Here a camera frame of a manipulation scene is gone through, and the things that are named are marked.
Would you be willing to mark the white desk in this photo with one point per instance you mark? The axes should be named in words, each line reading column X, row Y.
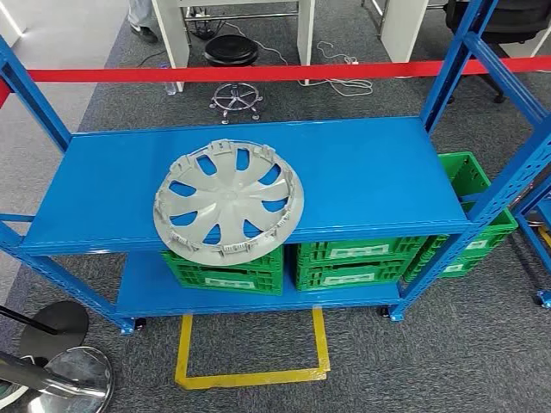
column 172, row 40
column 402, row 31

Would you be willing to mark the red barrier belt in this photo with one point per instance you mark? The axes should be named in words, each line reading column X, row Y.
column 258, row 73

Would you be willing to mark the blue metal shelf rack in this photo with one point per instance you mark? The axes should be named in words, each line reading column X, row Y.
column 366, row 171
column 531, row 239

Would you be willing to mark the grey plastic wheel hubcap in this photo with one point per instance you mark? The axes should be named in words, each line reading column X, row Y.
column 232, row 205

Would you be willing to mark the clear water bottle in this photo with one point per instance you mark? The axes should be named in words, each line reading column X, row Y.
column 168, row 85

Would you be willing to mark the black stool chrome base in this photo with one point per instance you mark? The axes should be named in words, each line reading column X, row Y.
column 230, row 50

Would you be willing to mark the black office chair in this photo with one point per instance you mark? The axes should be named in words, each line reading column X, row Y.
column 495, row 17

